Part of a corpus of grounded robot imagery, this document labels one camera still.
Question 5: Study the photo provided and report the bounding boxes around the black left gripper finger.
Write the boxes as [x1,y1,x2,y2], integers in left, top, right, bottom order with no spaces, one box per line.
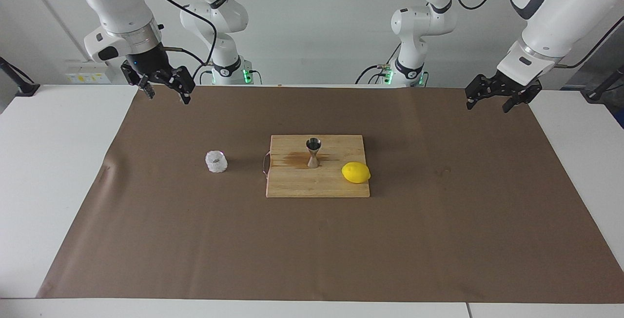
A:
[502,79,543,114]
[464,74,495,111]

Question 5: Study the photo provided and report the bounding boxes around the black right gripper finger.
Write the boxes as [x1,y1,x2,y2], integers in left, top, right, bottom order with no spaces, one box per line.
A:
[120,62,157,100]
[163,66,197,106]

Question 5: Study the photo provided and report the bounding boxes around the clear textured glass cup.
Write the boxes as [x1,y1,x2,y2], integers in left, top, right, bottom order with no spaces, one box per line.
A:
[205,150,228,174]

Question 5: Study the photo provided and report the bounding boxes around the steel double jigger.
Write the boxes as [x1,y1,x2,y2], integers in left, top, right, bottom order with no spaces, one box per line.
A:
[306,138,322,169]

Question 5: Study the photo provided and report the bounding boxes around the black stand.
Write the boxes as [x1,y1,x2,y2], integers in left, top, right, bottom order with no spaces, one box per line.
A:
[0,57,40,97]
[585,64,624,102]

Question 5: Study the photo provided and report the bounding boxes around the dark grey panel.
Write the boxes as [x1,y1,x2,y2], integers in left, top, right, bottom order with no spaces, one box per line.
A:
[561,24,624,90]

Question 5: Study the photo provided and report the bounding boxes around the yellow lemon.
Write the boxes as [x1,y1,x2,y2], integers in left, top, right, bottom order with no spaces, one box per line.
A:
[341,161,371,184]

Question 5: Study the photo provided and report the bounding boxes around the wooden cutting board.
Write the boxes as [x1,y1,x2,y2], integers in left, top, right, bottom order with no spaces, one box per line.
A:
[262,135,371,199]

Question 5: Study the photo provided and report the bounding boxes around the brown paper table mat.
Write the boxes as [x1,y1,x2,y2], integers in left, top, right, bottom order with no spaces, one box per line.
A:
[37,85,624,304]

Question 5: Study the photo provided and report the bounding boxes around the black right base cable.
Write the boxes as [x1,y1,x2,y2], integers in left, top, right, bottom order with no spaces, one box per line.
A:
[190,61,215,86]

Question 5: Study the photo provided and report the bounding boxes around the black base cable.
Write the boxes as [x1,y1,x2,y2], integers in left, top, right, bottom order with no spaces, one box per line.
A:
[355,40,401,85]
[190,61,215,86]

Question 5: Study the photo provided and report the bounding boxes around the white wall outlet box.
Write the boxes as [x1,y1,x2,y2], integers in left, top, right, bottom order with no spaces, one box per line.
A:
[65,61,122,84]

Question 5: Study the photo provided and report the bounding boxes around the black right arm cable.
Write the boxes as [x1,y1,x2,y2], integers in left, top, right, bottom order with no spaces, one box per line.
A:
[134,0,218,67]

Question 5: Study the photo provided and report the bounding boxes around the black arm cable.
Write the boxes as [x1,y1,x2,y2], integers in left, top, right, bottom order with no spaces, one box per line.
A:
[134,0,218,67]
[448,0,624,71]

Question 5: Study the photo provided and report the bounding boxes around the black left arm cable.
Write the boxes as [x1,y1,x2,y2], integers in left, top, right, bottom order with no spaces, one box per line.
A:
[448,0,624,71]

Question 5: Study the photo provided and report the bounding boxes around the black left base cable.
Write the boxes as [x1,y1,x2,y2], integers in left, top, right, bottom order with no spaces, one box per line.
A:
[355,40,401,85]

